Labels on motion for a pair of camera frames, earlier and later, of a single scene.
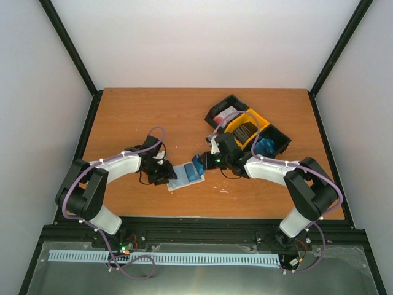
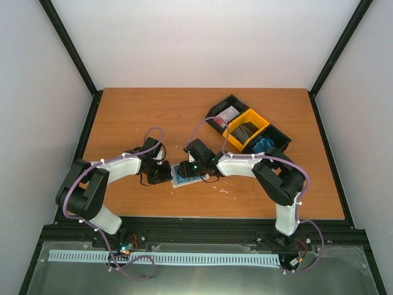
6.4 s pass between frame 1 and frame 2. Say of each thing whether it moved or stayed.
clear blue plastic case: moved
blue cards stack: stayed
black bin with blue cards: stayed
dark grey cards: stayed
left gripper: stayed
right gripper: moved
